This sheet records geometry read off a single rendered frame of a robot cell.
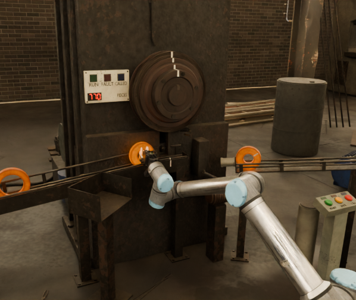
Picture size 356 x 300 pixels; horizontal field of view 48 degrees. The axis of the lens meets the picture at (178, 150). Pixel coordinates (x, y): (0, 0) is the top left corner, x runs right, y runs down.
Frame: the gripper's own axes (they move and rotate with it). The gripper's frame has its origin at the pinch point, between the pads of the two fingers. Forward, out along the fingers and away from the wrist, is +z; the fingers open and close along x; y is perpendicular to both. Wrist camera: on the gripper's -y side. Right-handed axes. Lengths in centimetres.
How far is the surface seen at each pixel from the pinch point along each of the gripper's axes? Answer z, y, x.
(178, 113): -5.4, 26.5, -17.9
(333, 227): -83, -8, -80
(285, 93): 143, -47, -238
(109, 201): -29.5, -8.0, 28.4
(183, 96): -3.5, 36.3, -20.4
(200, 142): -3.9, 3.5, -37.8
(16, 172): -2, -1, 70
